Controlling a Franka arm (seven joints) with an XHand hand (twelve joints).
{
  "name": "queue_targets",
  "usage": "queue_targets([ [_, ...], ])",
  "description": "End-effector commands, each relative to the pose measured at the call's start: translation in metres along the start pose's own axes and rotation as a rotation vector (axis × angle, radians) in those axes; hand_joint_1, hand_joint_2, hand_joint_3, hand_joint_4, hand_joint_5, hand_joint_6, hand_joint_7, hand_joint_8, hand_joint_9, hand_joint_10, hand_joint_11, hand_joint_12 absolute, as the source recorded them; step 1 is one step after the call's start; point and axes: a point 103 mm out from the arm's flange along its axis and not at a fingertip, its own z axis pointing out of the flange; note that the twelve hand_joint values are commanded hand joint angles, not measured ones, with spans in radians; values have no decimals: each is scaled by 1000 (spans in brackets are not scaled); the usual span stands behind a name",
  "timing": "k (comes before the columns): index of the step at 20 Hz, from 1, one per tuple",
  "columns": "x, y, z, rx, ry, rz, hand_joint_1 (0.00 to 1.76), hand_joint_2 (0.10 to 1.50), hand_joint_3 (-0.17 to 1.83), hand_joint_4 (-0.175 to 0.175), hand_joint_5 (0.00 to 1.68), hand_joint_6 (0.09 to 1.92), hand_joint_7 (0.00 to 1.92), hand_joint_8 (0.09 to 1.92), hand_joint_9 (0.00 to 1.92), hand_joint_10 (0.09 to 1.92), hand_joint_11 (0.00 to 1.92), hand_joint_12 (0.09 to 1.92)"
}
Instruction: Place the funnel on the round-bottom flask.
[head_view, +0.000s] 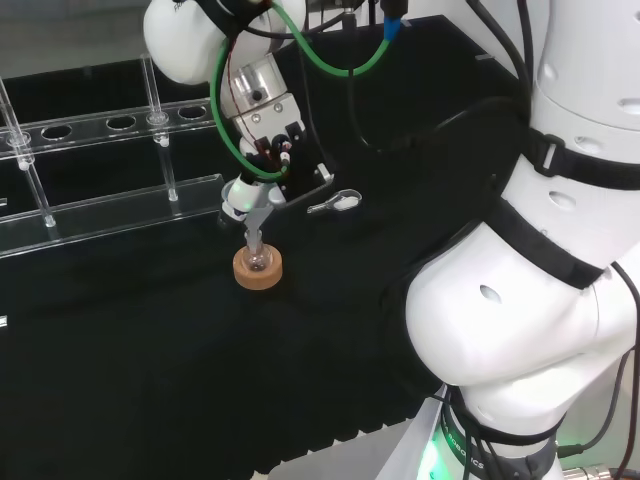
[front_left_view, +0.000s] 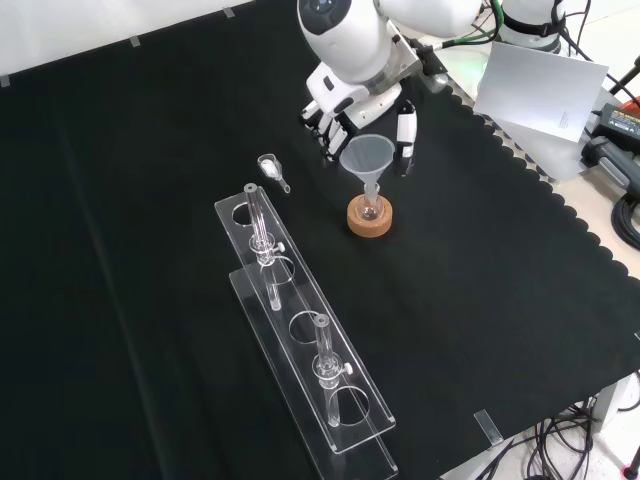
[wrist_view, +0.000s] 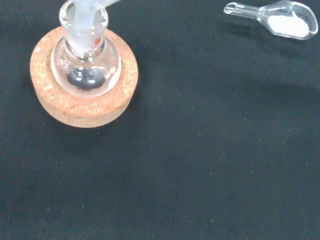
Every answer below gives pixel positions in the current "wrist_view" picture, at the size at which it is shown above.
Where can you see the glass weighing funnel with powder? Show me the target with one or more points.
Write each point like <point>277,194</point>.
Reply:
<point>287,26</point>

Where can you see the black bench cloth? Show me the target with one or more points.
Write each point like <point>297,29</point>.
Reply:
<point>190,155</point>

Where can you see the small glass round-bottom flask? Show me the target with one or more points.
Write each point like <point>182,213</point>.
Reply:
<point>86,75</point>

